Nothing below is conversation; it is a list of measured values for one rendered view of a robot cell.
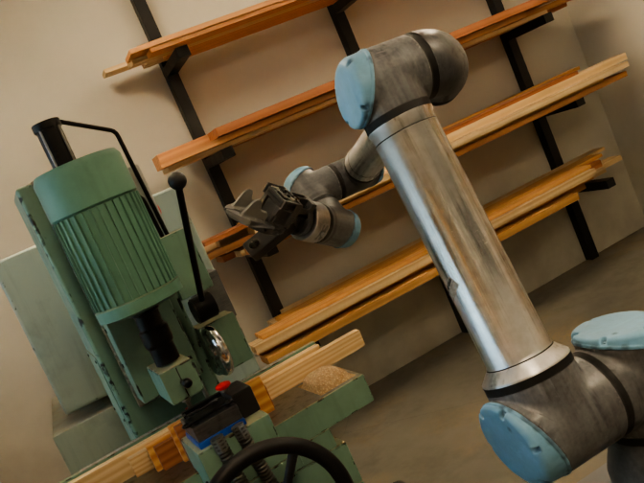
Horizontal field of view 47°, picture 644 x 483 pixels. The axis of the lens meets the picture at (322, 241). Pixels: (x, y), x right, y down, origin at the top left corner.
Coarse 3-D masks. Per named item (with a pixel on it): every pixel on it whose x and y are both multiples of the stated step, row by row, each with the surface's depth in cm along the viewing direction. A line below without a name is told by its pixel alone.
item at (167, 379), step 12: (180, 360) 146; (156, 372) 145; (168, 372) 143; (180, 372) 144; (192, 372) 145; (156, 384) 152; (168, 384) 143; (180, 384) 144; (168, 396) 144; (180, 396) 144
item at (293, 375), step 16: (352, 336) 163; (320, 352) 160; (336, 352) 162; (352, 352) 163; (288, 368) 158; (304, 368) 158; (272, 384) 155; (288, 384) 157; (144, 448) 146; (144, 464) 144
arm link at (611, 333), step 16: (592, 320) 126; (608, 320) 124; (624, 320) 121; (640, 320) 119; (576, 336) 121; (592, 336) 118; (608, 336) 116; (624, 336) 114; (640, 336) 114; (576, 352) 120; (592, 352) 117; (608, 352) 115; (624, 352) 114; (640, 352) 114; (608, 368) 114; (624, 368) 114; (640, 368) 114; (624, 384) 113; (640, 384) 113; (624, 400) 112; (640, 400) 113; (640, 416) 114; (640, 432) 117
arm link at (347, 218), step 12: (324, 204) 162; (336, 204) 167; (336, 216) 162; (348, 216) 166; (336, 228) 162; (348, 228) 165; (360, 228) 169; (324, 240) 161; (336, 240) 164; (348, 240) 166
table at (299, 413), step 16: (352, 384) 146; (272, 400) 155; (288, 400) 150; (304, 400) 146; (320, 400) 143; (336, 400) 144; (352, 400) 146; (368, 400) 147; (272, 416) 145; (288, 416) 141; (304, 416) 141; (320, 416) 143; (336, 416) 144; (288, 432) 140; (304, 432) 141; (320, 432) 143; (192, 464) 138; (128, 480) 144; (144, 480) 140; (160, 480) 137; (176, 480) 133; (192, 480) 132; (256, 480) 127
